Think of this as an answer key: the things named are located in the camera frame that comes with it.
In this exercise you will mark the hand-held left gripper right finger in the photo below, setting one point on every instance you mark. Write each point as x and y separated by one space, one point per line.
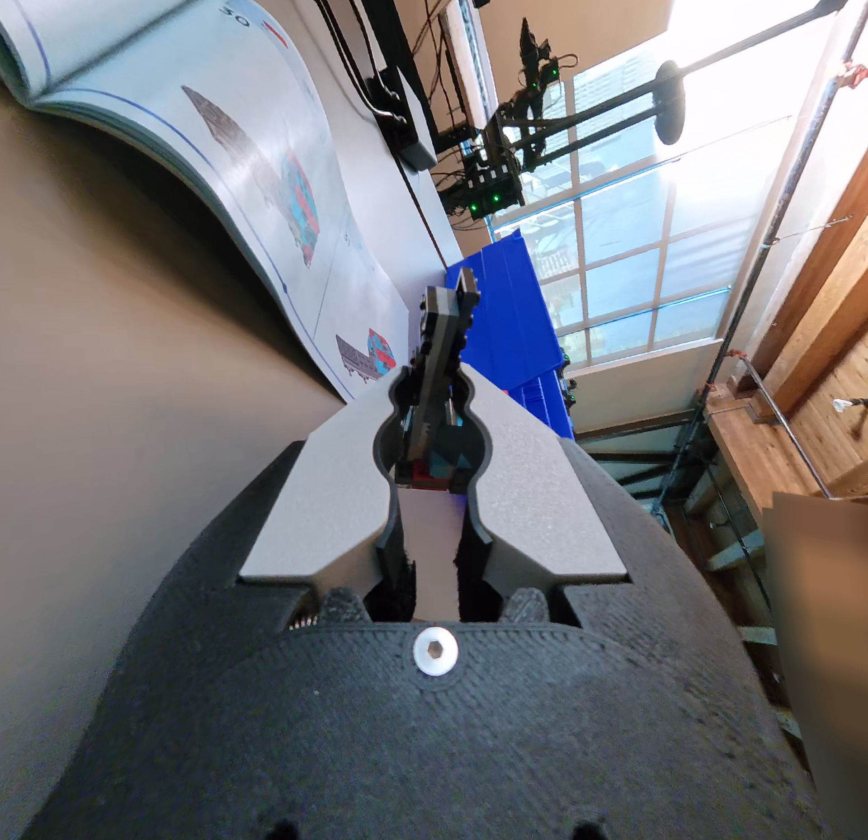
542 514

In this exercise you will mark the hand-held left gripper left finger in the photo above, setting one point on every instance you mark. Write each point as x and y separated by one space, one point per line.
319 514

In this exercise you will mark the toy brick truck model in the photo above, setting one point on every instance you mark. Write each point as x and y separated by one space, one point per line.
441 338

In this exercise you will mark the blue plastic bin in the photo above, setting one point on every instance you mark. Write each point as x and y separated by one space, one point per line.
508 311

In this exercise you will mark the grey desk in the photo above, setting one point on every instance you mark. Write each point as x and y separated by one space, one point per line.
135 446

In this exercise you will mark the large grid window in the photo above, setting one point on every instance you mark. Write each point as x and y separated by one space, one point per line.
624 277

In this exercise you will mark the thin metal rod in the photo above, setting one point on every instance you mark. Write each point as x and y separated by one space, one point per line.
786 426

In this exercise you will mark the black rod spot lamp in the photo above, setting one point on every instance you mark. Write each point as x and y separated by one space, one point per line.
841 404

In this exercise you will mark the black equipment box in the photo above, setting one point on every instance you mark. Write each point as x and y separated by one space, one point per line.
492 182

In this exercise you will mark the computer monitor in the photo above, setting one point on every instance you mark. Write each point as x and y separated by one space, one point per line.
468 60

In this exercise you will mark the open instruction booklet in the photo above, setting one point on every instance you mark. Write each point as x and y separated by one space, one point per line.
135 40

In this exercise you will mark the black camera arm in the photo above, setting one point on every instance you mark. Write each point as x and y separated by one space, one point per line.
532 46

